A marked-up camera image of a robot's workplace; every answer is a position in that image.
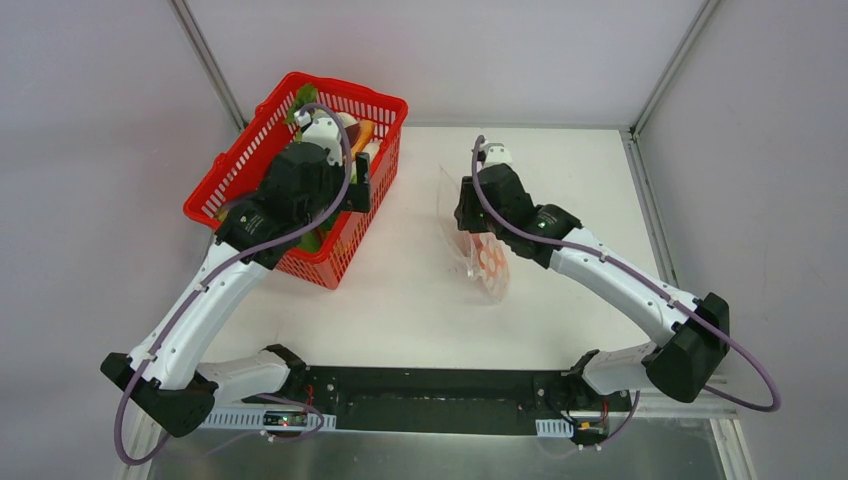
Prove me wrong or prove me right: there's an orange tangerine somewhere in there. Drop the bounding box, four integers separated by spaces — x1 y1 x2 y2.
478 240 509 283

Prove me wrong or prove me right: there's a clear dotted zip top bag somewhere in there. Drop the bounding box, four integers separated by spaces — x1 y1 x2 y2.
436 166 511 304

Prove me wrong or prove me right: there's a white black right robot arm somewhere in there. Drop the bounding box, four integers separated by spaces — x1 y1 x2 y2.
454 164 730 410

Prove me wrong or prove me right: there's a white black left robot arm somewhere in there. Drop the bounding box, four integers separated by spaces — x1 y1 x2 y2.
101 103 372 438

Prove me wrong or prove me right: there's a red plastic basket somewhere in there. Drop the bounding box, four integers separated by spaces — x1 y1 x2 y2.
183 72 408 290

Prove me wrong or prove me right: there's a green leafy lettuce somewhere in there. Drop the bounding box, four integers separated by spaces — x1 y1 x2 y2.
285 83 318 124

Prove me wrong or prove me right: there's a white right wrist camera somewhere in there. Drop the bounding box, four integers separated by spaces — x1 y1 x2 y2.
477 142 513 168

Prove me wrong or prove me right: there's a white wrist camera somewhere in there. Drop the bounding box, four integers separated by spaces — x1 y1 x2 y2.
294 112 343 166
477 142 513 168

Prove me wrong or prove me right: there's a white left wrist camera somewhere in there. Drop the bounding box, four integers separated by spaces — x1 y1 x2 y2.
294 112 343 166

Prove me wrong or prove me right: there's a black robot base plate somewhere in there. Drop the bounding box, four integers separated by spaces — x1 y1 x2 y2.
275 366 632 436

